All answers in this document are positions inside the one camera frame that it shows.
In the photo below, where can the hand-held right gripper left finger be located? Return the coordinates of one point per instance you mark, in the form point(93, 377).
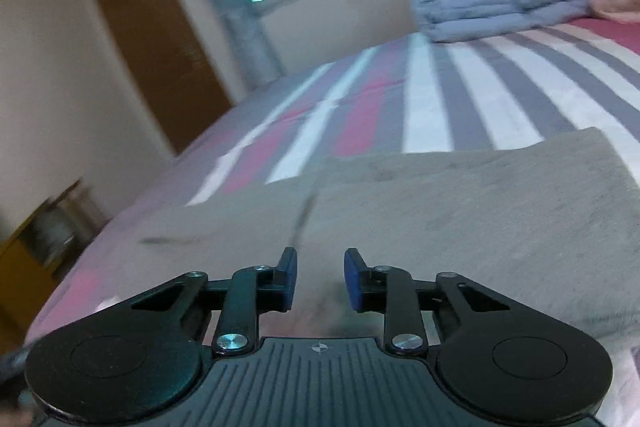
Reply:
point(286, 279)

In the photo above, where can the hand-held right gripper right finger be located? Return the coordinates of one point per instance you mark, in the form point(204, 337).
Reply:
point(354, 279)

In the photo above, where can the grey pants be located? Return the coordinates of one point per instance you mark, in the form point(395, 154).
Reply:
point(450, 217)

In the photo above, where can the striped bed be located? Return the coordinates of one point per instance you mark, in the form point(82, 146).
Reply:
point(430, 107)

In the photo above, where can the metal container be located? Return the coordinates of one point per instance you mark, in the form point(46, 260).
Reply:
point(57, 232)

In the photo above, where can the brown wooden door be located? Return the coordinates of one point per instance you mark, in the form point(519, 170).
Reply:
point(160, 42)

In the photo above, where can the yellow cabinet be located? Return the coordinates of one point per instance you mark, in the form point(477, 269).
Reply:
point(15, 272)

